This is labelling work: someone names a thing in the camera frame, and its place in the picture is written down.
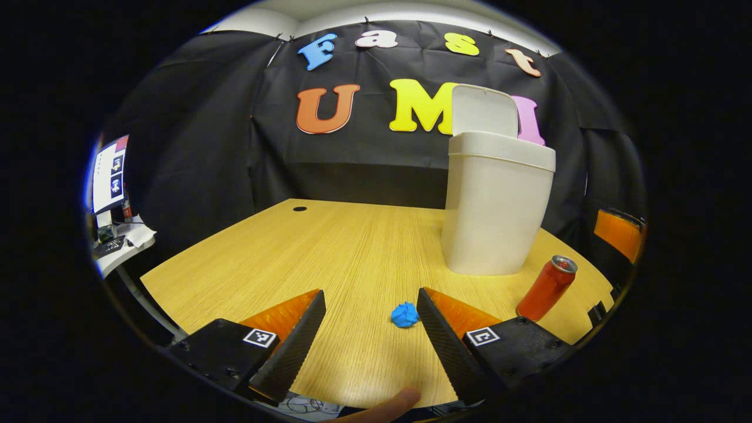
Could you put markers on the red pop can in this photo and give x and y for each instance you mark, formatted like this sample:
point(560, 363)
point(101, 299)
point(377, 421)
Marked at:
point(546, 288)

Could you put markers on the white desktop garbage bin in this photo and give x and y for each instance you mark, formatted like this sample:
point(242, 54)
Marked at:
point(493, 211)

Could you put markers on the white side desk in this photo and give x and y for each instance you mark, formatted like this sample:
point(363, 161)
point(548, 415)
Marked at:
point(132, 244)

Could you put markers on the black backdrop cloth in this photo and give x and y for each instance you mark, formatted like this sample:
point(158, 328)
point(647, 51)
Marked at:
point(205, 147)

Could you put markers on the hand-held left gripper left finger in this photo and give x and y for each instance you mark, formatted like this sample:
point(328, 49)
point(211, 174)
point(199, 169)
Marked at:
point(296, 346)

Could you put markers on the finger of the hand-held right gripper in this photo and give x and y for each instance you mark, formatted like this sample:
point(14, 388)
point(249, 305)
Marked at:
point(620, 235)

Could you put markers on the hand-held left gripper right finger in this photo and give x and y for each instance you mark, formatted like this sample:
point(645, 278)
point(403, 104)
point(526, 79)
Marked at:
point(443, 346)

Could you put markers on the blue paper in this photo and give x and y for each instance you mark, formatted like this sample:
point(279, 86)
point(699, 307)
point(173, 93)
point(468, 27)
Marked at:
point(405, 315)

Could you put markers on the wooden desktop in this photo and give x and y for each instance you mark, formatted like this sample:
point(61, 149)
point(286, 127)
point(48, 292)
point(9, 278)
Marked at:
point(294, 264)

